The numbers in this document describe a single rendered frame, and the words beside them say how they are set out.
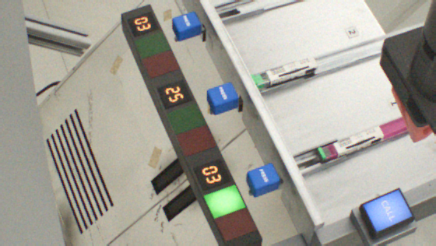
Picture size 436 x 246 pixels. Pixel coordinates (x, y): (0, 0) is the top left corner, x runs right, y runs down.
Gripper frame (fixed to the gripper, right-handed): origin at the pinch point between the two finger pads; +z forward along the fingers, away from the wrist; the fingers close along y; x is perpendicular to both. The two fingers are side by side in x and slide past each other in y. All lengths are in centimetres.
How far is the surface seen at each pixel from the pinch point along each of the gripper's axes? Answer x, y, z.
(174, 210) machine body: 11, 32, 68
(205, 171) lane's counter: 14.3, 14.4, 21.3
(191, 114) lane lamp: 13.0, 21.6, 21.3
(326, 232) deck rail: 6.0, 1.7, 19.2
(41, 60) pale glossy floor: 20, 99, 108
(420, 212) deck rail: -6.3, 0.4, 22.4
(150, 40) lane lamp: 13.5, 33.1, 21.3
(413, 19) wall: -112, 119, 178
